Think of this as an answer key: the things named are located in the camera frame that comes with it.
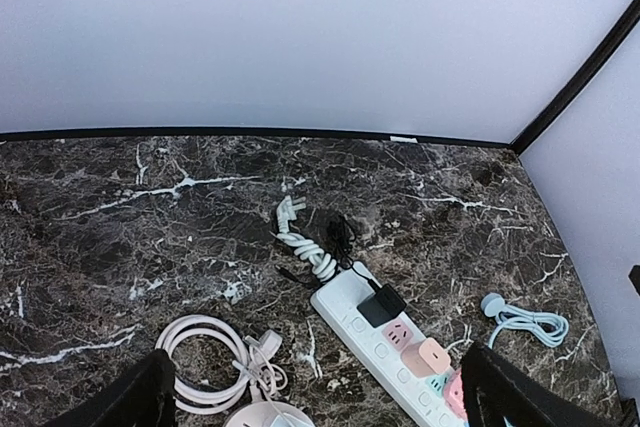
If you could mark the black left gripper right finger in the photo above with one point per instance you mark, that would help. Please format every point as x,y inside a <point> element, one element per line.
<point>496,393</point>

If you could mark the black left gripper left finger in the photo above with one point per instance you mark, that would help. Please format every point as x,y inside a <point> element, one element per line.
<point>142,396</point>

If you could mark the peach cube plug adapter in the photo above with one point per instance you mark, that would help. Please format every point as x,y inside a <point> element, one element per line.
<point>426,358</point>

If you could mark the white multi-socket power strip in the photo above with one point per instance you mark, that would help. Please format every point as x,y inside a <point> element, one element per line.
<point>422,399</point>

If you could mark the pink square plug adapter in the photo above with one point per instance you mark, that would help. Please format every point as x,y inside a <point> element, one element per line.
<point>398,333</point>

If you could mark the round pink power socket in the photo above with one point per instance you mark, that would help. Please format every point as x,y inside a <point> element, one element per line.
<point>269,414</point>

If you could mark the black charger adapter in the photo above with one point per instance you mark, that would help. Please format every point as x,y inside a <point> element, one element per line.
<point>381,307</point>

